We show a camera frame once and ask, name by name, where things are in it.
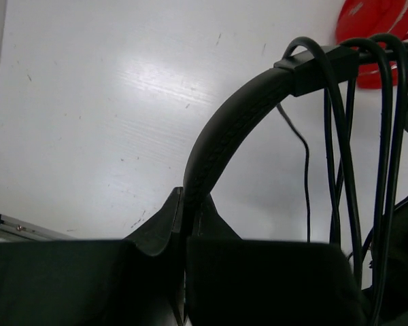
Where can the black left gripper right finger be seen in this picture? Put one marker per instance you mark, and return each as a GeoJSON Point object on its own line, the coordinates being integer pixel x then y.
{"type": "Point", "coordinates": [232, 281]}

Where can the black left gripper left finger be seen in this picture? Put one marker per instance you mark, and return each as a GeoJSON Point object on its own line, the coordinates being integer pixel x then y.
{"type": "Point", "coordinates": [133, 281]}

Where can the black headphones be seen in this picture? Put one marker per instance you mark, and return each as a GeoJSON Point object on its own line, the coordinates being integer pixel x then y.
{"type": "Point", "coordinates": [379, 262]}

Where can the red headphones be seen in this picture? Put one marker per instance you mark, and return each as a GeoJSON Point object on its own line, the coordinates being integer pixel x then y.
{"type": "Point", "coordinates": [369, 17]}

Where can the aluminium front rail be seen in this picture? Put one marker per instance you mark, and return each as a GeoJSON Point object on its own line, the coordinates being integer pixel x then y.
{"type": "Point", "coordinates": [15, 230]}

